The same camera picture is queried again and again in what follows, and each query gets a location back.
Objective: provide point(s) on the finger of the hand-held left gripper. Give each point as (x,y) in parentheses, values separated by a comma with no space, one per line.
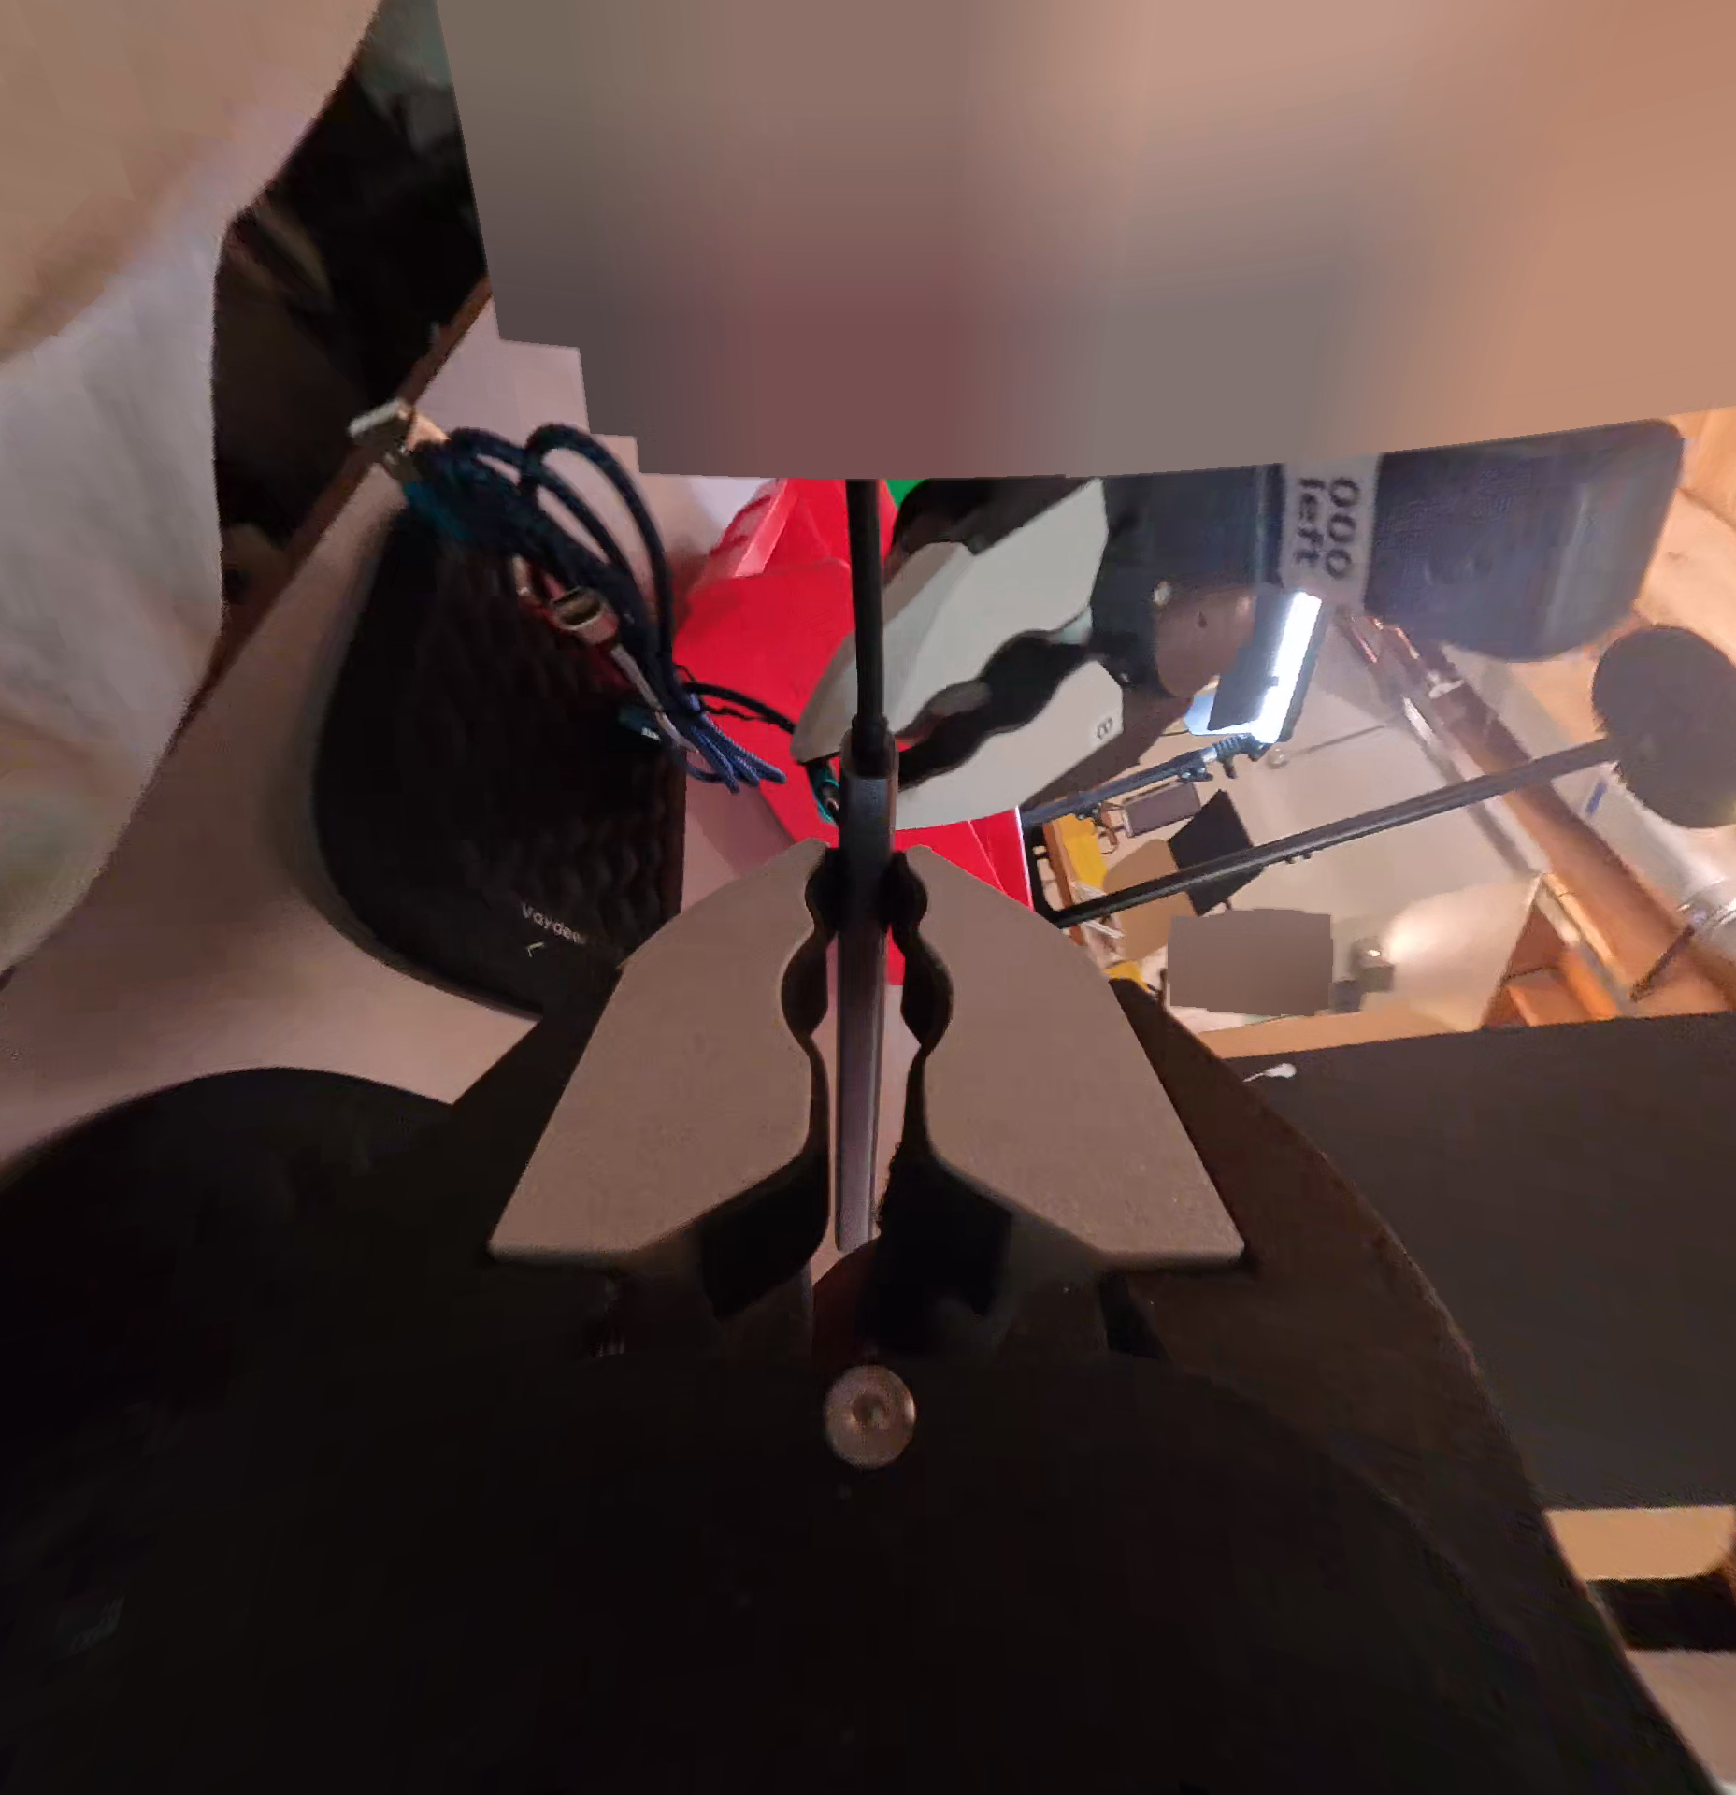
(1036,743)
(979,603)

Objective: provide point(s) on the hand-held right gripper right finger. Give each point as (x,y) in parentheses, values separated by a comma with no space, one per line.
(1080,1107)

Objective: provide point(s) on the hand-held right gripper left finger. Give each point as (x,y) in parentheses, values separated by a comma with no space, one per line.
(672,1093)

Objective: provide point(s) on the red plastic bin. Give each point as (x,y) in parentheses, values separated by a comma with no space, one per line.
(770,615)

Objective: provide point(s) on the grey usb hub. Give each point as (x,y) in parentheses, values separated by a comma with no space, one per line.
(860,982)

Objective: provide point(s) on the person's left hand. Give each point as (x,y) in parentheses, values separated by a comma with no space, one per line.
(1205,639)

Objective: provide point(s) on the black pole with disc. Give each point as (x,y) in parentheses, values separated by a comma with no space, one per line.
(1667,728)

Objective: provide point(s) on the led panel light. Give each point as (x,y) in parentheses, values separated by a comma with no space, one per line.
(1275,660)

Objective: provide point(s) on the black honeycomb cushion pad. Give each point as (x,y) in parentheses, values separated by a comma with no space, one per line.
(181,1192)
(477,784)

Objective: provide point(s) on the black board wooden edge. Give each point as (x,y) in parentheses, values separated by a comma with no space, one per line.
(1542,1232)

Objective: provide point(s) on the silver ventilation duct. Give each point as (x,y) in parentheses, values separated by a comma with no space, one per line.
(1732,918)

